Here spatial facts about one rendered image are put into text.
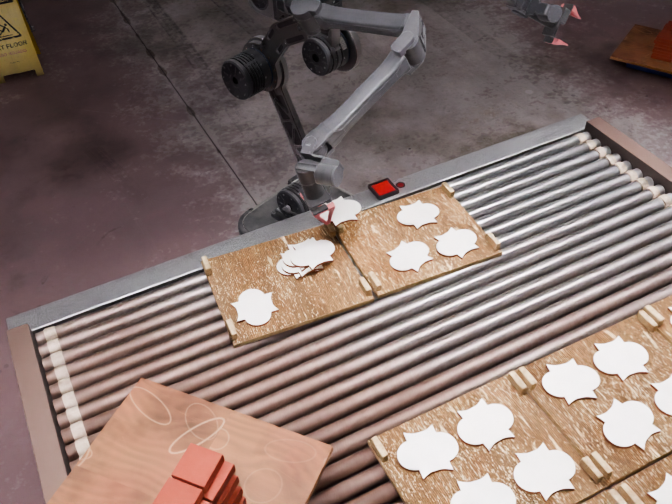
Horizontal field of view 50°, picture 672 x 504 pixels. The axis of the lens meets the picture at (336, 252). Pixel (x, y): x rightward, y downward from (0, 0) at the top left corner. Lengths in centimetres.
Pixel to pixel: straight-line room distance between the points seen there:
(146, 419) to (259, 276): 59
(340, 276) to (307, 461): 66
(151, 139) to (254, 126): 61
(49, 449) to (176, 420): 33
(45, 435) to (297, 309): 71
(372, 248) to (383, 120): 229
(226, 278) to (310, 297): 26
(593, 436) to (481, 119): 289
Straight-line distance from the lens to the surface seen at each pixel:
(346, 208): 213
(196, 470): 134
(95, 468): 170
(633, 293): 219
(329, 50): 267
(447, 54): 509
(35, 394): 199
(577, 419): 185
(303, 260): 210
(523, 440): 179
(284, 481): 159
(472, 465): 174
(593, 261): 225
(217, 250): 225
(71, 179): 429
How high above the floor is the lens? 243
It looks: 44 degrees down
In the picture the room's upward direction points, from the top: 3 degrees counter-clockwise
